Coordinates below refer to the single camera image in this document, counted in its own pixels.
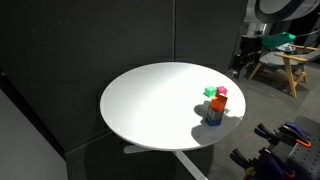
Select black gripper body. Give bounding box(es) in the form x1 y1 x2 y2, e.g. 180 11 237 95
238 33 265 65

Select pink block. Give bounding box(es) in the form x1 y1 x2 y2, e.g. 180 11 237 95
215 85 229 97

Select green block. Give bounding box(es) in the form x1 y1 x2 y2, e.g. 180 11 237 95
204 85 218 98

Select orange block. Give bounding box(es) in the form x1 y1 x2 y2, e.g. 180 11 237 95
209 93 229 113

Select grey block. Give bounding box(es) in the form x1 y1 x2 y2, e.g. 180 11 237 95
206 105 225 121

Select blue block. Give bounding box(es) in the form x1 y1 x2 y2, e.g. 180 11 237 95
205 115 223 127

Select clear plastic bag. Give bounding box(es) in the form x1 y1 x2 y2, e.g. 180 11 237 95
276 43 297 54

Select wooden armchair grey cushion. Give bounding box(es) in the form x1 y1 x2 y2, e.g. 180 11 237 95
247 43 320 99

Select purple black spring clamp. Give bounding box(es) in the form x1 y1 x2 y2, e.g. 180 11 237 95
229 147 297 180
254 121 313 149

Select white table base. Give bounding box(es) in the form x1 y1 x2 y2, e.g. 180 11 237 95
123 144 208 180

